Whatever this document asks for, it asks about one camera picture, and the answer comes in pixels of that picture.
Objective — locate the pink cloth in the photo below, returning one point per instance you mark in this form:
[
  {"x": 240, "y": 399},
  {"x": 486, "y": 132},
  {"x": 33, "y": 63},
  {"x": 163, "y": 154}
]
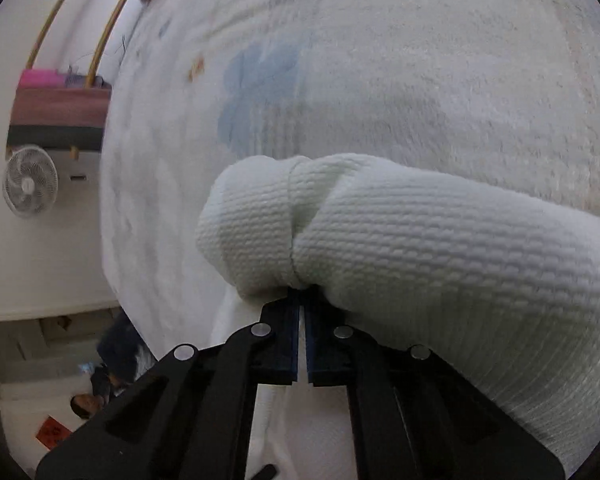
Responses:
[{"x": 42, "y": 78}]

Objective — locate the brown wooden table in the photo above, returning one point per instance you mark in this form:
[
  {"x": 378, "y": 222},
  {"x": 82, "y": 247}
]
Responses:
[{"x": 60, "y": 110}]

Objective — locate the white electric fan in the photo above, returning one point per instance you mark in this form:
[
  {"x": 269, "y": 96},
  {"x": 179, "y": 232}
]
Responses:
[{"x": 30, "y": 182}]

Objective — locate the white jacket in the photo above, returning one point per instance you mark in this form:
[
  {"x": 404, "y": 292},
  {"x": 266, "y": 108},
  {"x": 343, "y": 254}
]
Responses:
[{"x": 430, "y": 270}]

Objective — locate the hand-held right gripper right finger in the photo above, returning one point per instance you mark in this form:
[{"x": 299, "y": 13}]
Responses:
[{"x": 322, "y": 355}]

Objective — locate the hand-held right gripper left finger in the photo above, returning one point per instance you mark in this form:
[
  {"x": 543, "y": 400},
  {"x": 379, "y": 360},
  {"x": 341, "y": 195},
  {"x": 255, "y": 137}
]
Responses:
[{"x": 280, "y": 350}]

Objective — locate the leaf print bed sheet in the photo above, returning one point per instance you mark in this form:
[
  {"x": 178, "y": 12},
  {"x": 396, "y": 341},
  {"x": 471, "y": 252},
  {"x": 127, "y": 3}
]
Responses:
[{"x": 380, "y": 60}]

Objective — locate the wooden rail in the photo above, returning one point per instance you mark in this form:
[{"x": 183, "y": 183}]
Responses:
[
  {"x": 55, "y": 15},
  {"x": 115, "y": 20}
]

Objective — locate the red paper decoration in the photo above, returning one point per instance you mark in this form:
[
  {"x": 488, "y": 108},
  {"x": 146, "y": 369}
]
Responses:
[{"x": 51, "y": 432}]

